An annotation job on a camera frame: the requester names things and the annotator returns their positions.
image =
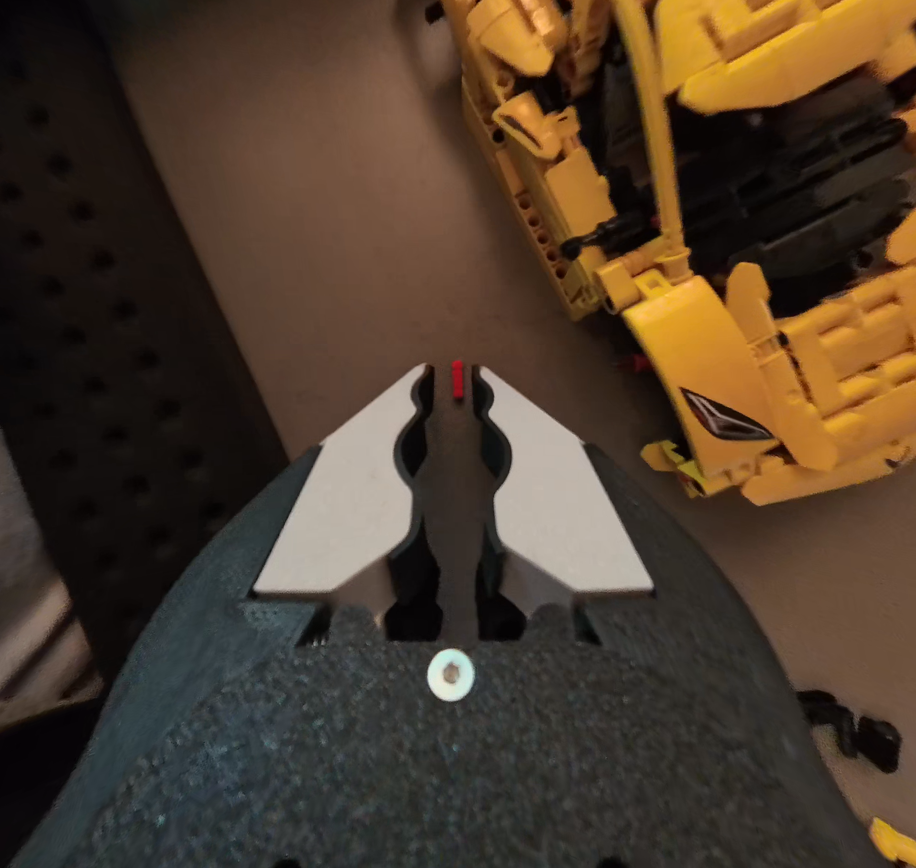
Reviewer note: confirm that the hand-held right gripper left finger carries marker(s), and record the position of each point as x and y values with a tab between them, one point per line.
336	517

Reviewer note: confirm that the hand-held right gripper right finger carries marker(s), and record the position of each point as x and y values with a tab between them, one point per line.
565	517

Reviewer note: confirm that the small red pin piece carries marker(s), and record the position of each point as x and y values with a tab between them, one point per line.
457	380

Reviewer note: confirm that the yellow brick car model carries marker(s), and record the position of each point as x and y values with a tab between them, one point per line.
715	353

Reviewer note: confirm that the grey desk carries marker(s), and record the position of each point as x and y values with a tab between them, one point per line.
343	203

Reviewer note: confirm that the dark perforated panel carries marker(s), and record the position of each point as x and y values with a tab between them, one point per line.
107	310

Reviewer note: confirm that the beige trousers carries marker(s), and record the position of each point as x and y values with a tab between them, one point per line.
36	596

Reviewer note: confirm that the small yellow brick piece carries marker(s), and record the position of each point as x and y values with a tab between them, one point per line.
894	843

